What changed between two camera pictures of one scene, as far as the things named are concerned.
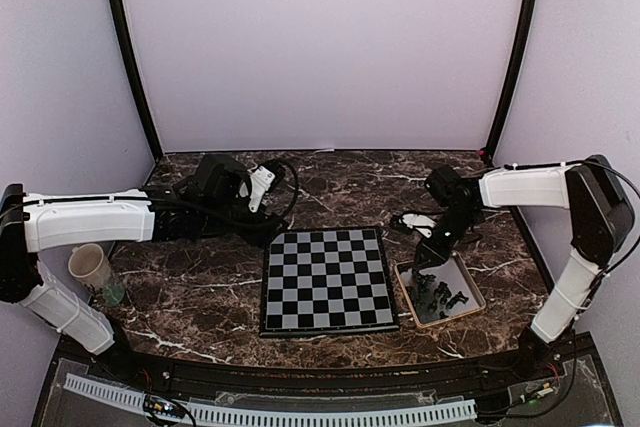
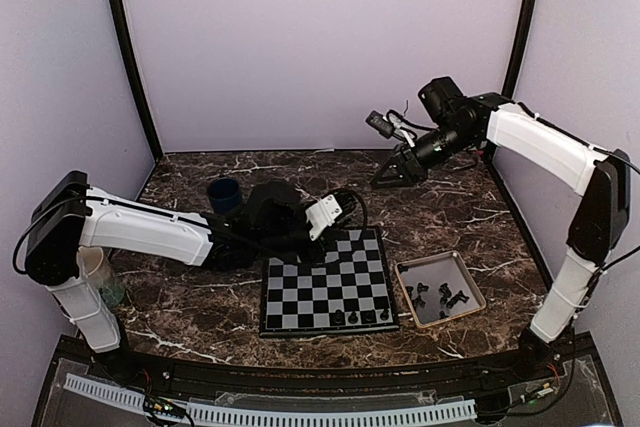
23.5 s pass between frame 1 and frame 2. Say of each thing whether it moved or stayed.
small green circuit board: stayed
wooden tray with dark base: stayed
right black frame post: stayed
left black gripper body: moved
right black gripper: moved
